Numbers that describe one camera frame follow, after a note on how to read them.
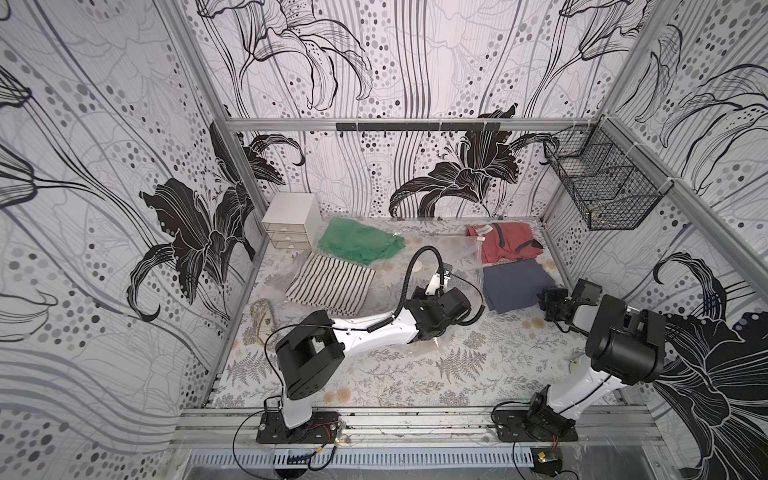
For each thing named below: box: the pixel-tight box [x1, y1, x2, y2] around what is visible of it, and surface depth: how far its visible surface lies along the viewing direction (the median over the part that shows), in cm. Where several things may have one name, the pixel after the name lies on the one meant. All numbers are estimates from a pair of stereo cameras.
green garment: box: [317, 217, 406, 266], surface depth 110 cm
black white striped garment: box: [285, 252, 377, 316], surface depth 101 cm
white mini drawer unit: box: [262, 192, 320, 250], surface depth 108 cm
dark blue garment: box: [483, 258, 557, 314], surface depth 98 cm
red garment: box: [466, 222, 544, 263], surface depth 110 cm
